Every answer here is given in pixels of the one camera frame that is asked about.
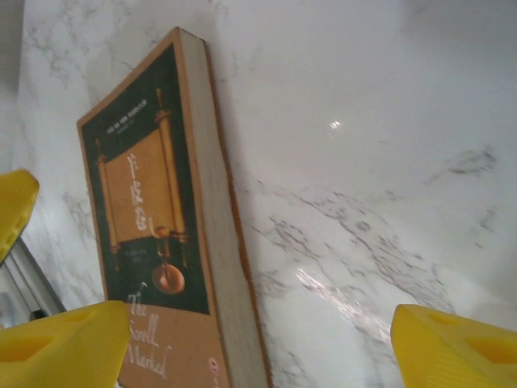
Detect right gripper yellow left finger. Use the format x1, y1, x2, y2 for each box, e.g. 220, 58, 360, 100
0, 300, 131, 388

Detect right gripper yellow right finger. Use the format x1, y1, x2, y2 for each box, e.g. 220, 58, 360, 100
390, 303, 517, 388

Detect orange green scroll book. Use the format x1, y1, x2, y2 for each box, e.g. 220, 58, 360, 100
75, 26, 272, 388

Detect aluminium rail frame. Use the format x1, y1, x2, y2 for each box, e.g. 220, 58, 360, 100
0, 236, 69, 328

